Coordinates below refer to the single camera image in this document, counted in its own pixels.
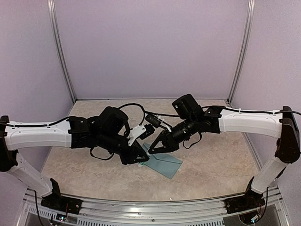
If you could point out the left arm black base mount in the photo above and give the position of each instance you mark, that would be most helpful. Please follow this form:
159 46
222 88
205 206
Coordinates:
63 203

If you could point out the aluminium frame post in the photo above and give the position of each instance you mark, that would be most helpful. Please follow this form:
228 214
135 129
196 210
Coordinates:
243 50
59 48

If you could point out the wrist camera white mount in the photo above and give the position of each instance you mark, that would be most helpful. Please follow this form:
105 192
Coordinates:
140 132
157 122

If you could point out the left aluminium frame post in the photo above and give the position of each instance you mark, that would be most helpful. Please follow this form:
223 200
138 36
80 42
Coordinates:
59 48

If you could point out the right aluminium frame post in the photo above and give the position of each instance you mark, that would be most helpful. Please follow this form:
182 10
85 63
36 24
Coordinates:
243 50

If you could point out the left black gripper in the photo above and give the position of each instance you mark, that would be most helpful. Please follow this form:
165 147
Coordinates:
136 149

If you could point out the teal paper envelope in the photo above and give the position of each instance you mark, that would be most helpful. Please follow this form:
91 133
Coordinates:
163 163

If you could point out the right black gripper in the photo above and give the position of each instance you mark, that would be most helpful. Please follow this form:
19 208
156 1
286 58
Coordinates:
170 145

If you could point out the front aluminium rail base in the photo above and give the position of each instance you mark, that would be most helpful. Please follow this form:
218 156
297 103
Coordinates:
100 212

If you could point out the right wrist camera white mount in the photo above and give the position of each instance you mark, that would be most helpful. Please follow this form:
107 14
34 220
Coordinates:
157 122

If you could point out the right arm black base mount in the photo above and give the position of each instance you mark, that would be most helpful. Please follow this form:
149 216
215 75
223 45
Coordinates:
242 203

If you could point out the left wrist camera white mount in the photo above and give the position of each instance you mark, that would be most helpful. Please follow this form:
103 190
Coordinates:
140 132

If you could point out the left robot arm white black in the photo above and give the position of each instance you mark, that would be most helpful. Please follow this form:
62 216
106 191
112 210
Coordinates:
110 131

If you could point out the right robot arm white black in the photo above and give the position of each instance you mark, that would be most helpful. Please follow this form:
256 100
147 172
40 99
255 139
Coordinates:
279 124

